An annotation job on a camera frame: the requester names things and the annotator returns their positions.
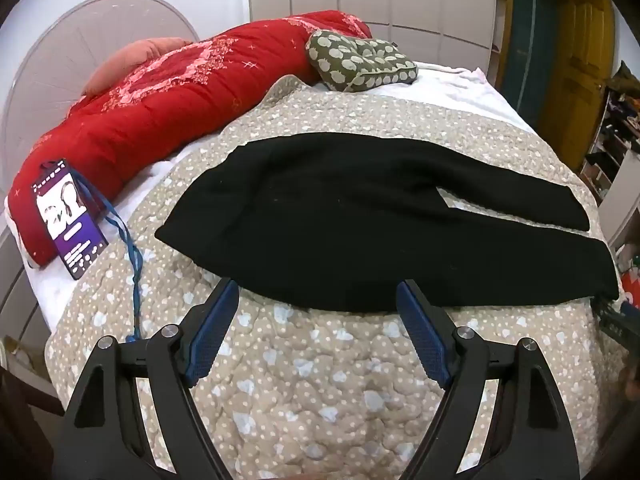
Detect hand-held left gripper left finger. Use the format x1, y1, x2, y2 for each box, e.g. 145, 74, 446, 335
52, 277, 241, 480

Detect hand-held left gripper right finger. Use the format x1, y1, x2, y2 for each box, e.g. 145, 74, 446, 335
395, 280, 583, 480

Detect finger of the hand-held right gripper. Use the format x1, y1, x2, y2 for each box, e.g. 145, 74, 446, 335
594, 296, 640, 356

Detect black pants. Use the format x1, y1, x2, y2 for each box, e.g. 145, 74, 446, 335
155, 132, 620, 313

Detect red box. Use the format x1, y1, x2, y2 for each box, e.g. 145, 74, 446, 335
617, 245, 640, 311

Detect beige dotted quilt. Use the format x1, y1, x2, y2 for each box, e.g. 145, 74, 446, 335
45, 75, 626, 480

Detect purple badge card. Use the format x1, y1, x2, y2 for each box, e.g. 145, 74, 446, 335
31, 159, 110, 281

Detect cluttered white shelf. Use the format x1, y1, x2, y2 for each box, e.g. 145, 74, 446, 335
580, 60, 640, 201

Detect red floral comforter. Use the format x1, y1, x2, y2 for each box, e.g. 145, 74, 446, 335
7, 10, 373, 267

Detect white bed sheet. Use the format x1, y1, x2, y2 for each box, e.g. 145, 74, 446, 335
5, 62, 538, 336

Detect yellow wooden door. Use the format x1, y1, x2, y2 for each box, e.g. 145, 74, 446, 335
537, 0, 616, 171

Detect green patterned pillow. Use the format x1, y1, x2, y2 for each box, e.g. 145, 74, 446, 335
306, 30, 419, 93

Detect pink pillow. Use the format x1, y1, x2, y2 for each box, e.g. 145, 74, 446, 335
82, 37, 193, 96

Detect dark teal door panel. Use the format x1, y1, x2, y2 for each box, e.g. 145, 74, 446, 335
500, 0, 558, 126

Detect round white headboard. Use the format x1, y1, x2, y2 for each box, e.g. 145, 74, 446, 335
2, 0, 201, 196

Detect blue lanyard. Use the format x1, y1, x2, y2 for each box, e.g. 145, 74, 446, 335
70, 170, 146, 343

